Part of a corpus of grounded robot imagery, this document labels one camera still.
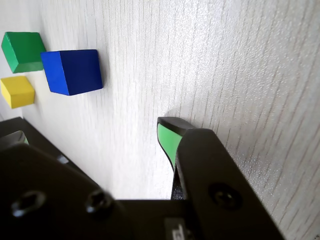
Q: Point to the yellow wooden cube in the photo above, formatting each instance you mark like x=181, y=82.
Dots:
x=17, y=91

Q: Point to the green wooden cube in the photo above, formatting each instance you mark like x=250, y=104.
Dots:
x=23, y=47

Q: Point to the blue wooden cube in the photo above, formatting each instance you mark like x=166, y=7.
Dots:
x=75, y=71

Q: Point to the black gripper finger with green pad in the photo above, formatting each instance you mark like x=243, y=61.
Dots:
x=210, y=165
x=45, y=175

